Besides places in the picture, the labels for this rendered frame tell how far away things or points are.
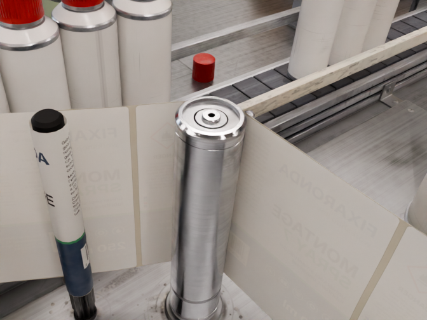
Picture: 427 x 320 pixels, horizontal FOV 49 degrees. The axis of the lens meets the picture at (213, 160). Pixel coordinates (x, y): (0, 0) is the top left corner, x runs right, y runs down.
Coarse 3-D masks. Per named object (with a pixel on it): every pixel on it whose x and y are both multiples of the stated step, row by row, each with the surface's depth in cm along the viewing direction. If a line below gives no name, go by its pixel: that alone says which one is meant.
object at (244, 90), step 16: (416, 16) 83; (400, 32) 77; (416, 48) 74; (384, 64) 69; (256, 80) 63; (272, 80) 63; (288, 80) 63; (352, 80) 65; (224, 96) 59; (240, 96) 60; (256, 96) 60; (304, 96) 61; (320, 96) 61; (272, 112) 58
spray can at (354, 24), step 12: (348, 0) 60; (360, 0) 59; (372, 0) 60; (348, 12) 61; (360, 12) 60; (372, 12) 61; (348, 24) 62; (360, 24) 61; (336, 36) 63; (348, 36) 63; (360, 36) 63; (336, 48) 64; (348, 48) 64; (360, 48) 65; (336, 60) 65
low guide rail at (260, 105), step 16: (416, 32) 70; (384, 48) 65; (400, 48) 68; (336, 64) 61; (352, 64) 61; (368, 64) 64; (304, 80) 57; (320, 80) 58; (336, 80) 61; (272, 96) 54; (288, 96) 56; (256, 112) 53
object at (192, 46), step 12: (288, 12) 60; (240, 24) 57; (252, 24) 57; (264, 24) 58; (276, 24) 59; (204, 36) 54; (216, 36) 54; (228, 36) 55; (240, 36) 56; (180, 48) 51; (192, 48) 52; (204, 48) 53
